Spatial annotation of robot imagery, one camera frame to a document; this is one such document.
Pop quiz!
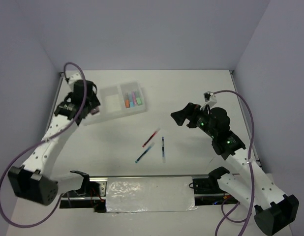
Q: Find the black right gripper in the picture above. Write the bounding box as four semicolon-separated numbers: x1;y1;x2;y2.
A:
171;102;217;138

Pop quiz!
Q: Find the green highlighter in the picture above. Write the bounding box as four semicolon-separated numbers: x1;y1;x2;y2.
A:
135;91;143;106

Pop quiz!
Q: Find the dark blue pen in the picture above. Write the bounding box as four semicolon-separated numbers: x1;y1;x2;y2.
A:
161;136;166;163

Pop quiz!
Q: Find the orange highlighter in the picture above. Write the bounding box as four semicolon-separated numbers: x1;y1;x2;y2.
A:
124;93;130;108

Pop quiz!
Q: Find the pink highlighter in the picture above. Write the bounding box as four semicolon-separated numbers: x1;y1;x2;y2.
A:
131;91;137;106

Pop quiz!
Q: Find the blue highlighter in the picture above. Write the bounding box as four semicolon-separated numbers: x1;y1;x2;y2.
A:
128;93;134;108

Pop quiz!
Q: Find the pink-lidded small bottle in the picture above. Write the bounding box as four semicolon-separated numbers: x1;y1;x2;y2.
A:
90;107;100;116

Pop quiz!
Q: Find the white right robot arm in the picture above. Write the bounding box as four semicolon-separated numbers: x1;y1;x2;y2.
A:
171;103;299;236

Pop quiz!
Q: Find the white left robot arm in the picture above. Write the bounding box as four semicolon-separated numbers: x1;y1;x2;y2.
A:
7;80;100;206

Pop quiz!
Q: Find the red pen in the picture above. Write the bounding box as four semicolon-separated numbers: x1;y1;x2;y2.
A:
142;128;160;148

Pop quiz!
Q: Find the white three-compartment tray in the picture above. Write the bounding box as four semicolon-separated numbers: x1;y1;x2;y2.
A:
82;81;147;126

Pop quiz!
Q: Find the light blue pen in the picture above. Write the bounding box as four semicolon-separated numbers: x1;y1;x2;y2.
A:
135;143;154;163

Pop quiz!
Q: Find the silver foil cover panel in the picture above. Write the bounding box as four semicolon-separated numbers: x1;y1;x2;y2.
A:
106;177;196;213

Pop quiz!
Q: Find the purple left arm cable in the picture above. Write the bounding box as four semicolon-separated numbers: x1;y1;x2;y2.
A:
0;62;89;227

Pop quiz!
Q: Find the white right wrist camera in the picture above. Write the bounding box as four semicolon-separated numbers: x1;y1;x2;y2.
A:
200;91;217;111

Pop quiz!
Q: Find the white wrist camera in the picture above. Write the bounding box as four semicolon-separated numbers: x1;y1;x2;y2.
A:
200;91;217;111
65;73;82;87

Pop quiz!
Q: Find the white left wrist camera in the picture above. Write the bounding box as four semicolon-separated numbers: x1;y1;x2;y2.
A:
65;73;82;87

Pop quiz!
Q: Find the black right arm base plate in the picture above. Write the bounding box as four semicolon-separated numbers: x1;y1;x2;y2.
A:
188;177;230;196

